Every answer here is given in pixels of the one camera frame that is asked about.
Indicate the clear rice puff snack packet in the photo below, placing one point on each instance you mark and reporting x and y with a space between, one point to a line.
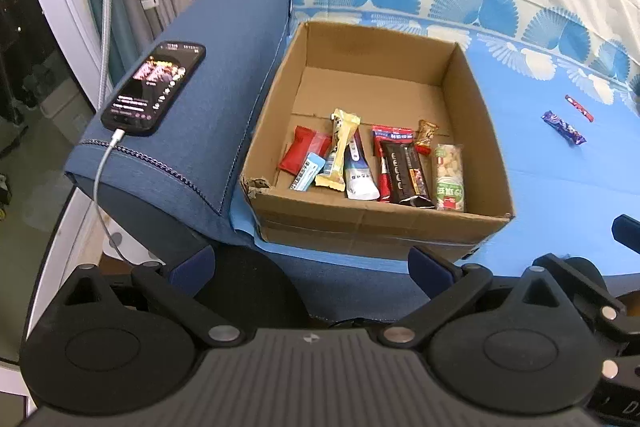
448 179

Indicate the yellow snack packet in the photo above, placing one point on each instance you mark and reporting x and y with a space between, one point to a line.
341 147

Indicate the small red orange snack packet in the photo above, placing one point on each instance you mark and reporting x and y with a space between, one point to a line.
579 108

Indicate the blue fan-print sheet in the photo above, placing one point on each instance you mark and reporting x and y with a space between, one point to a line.
550 187

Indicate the blue denim sofa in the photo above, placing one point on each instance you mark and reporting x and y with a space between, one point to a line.
210 72

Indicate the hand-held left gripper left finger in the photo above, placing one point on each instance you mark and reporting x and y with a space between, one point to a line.
192 272

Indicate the slim red snack packet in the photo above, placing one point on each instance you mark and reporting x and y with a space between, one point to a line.
392 134

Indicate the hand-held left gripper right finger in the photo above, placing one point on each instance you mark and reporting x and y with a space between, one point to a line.
430 268

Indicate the dark brown chocolate bar packet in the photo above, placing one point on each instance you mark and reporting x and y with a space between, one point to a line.
407 174

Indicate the red and white snack packet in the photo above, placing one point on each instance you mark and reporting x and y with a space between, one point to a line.
300 149

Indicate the white spotted object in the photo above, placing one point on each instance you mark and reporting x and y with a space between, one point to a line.
122 248

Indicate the small gold snack packet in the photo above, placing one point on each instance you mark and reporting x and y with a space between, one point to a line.
427 134

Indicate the purple snack packet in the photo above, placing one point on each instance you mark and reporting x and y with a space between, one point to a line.
564 128

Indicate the black smartphone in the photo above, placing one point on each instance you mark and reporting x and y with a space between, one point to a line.
150 87

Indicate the cardboard box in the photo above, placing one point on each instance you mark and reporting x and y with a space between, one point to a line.
370 227

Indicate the black rounded object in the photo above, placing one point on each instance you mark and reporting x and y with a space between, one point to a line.
260 287

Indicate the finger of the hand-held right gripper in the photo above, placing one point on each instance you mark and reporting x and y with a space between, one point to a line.
629 232
595 287

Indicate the blue and white slim packet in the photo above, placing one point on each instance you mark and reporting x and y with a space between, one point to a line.
306 172

